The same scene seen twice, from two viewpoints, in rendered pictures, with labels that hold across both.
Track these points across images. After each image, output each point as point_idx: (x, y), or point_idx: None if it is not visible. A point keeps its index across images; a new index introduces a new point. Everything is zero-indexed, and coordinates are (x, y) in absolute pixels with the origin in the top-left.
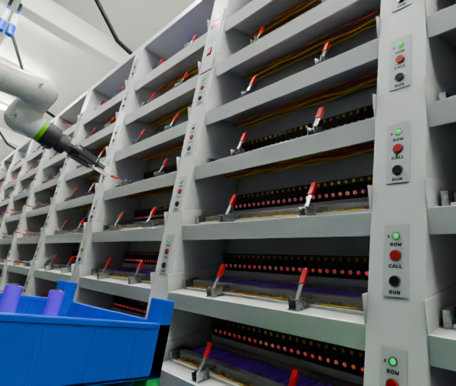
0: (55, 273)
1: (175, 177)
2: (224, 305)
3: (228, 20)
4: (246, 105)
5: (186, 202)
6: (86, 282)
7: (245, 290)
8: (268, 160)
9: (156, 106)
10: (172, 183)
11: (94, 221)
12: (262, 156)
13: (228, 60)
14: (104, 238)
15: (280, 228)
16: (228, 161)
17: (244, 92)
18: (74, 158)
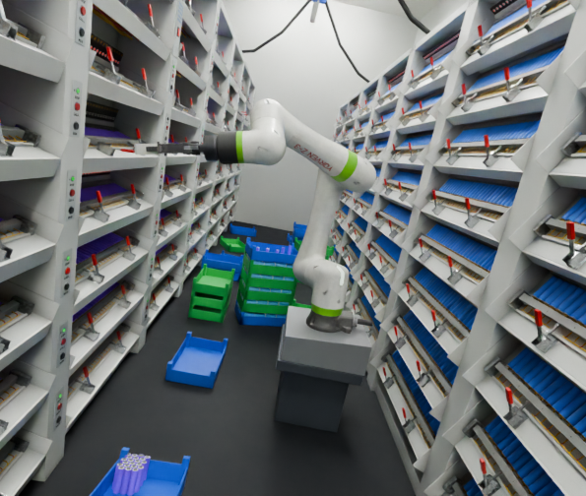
0: None
1: (156, 161)
2: (170, 236)
3: (184, 7)
4: (180, 119)
5: (162, 185)
6: (85, 301)
7: (159, 225)
8: (181, 162)
9: (138, 34)
10: (153, 165)
11: (80, 217)
12: (181, 160)
13: (180, 63)
14: (97, 234)
15: (181, 197)
16: (175, 158)
17: (180, 105)
18: (186, 154)
